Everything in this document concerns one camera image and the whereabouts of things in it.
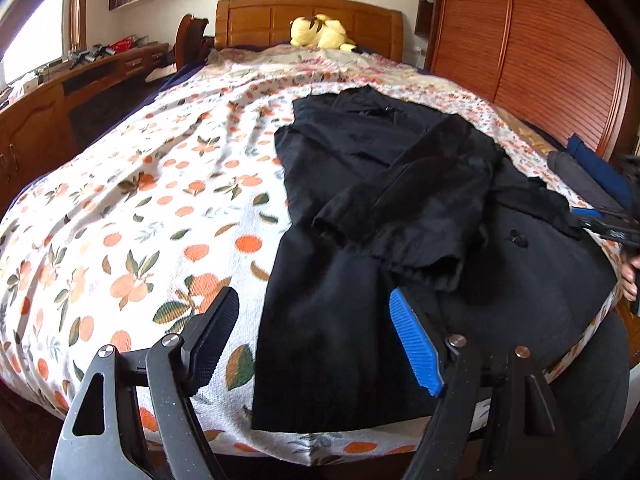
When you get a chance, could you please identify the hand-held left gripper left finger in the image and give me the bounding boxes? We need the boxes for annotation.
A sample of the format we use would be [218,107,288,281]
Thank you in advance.
[50,286,241,480]

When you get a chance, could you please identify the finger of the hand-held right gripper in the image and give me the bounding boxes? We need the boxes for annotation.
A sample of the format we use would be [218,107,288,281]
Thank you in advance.
[570,206,608,227]

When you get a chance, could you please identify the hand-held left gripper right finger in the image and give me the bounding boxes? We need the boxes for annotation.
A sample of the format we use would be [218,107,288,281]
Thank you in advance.
[389,287,581,480]

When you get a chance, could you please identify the black double-breasted coat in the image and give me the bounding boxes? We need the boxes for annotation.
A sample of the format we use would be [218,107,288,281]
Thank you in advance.
[250,85,621,433]

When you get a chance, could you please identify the person's right hand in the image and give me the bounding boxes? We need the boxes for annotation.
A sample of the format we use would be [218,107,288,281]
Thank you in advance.
[621,255,640,302]

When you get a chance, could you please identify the folded grey garment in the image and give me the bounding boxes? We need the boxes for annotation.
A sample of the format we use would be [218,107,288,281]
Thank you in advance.
[546,151,626,213]

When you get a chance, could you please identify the folded blue garment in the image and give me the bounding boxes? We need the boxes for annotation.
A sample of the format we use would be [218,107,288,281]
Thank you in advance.
[566,133,633,208]

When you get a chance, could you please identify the yellow patterned cloth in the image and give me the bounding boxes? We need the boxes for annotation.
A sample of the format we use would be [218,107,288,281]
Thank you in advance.
[495,107,546,141]

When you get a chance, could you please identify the orange fruit print bedsheet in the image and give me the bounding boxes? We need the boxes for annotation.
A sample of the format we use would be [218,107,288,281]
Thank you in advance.
[0,42,626,466]

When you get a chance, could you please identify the wooden slatted wardrobe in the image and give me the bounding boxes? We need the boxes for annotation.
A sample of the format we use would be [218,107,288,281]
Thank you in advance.
[425,0,636,161]

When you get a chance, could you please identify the wooden desk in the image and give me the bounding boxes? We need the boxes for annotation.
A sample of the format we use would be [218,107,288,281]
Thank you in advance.
[0,42,170,211]

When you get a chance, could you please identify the pink floral blanket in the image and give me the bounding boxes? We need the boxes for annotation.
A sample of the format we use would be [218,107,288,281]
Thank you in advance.
[207,44,436,92]

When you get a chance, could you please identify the wooden chair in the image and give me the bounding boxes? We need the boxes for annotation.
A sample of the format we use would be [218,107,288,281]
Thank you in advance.
[174,14,216,68]

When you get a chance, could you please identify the black desk gadgets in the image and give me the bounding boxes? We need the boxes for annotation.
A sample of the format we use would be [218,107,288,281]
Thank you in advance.
[70,45,116,66]

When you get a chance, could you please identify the wooden bed headboard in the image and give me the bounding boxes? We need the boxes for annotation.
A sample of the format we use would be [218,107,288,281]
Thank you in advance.
[215,0,405,63]

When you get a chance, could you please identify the yellow plush toy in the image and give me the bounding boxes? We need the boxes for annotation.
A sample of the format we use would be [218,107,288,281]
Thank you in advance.
[290,13,357,52]

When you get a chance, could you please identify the window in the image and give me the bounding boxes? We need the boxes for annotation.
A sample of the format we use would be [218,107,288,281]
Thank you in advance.
[0,0,68,86]

